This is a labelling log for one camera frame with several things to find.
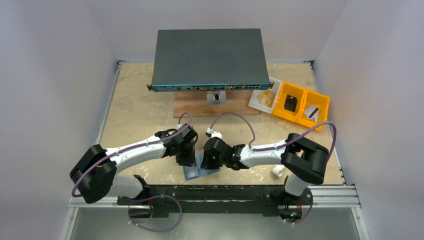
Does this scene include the blue card holder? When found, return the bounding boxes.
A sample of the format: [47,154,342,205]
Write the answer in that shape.
[182,153,220,181]

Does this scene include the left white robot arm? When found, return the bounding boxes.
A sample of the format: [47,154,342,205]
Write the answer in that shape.
[69,123,199,205]

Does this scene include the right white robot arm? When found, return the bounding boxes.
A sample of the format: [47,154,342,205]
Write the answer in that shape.
[201,133,331,204]

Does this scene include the clear plastic card sleeves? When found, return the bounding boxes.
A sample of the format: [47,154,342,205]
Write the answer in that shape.
[183,162,208,181]

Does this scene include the white black card in bin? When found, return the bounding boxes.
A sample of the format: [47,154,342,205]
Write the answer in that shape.
[303,104,320,122]

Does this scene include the wooden board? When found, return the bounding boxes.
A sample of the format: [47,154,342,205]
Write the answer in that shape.
[173,90,261,118]

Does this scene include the white pvc pipe fitting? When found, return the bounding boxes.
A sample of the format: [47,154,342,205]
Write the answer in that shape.
[271,165,285,178]

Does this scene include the white tray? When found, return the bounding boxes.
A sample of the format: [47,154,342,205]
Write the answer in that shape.
[248,77,283,114]

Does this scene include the amber item in tray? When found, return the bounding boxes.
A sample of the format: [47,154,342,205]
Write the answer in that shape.
[257,89,274,108]

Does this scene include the black block in bin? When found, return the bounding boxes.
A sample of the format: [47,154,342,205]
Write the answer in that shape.
[284,95,298,112]

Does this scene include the yellow bin left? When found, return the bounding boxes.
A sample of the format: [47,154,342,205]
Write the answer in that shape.
[271,82,307,123]

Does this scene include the yellow bin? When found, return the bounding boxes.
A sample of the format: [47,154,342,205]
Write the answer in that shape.
[296,90,331,128]
[271,82,307,123]

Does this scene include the yellow bin right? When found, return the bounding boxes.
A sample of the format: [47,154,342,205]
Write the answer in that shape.
[296,90,331,128]

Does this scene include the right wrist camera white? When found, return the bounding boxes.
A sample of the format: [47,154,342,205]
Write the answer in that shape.
[205,128,222,139]

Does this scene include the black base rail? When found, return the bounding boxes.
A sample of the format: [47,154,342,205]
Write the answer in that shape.
[117,184,313,220]

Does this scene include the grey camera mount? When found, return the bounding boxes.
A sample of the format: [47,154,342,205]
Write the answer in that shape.
[206,90,227,105]

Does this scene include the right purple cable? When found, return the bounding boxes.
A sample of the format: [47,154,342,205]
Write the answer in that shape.
[206,111,338,163]

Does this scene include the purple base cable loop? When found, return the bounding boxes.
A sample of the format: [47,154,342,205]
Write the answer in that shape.
[127,194,183,233]

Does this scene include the grey network switch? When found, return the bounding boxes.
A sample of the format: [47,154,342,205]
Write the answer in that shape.
[147,28,273,92]

